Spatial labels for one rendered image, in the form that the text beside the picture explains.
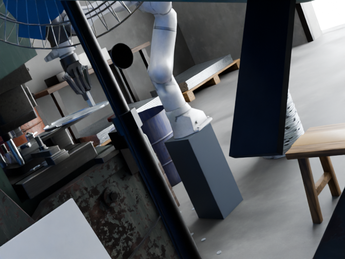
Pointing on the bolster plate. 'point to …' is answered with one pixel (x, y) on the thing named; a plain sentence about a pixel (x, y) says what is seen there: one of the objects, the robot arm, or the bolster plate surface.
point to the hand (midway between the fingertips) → (89, 99)
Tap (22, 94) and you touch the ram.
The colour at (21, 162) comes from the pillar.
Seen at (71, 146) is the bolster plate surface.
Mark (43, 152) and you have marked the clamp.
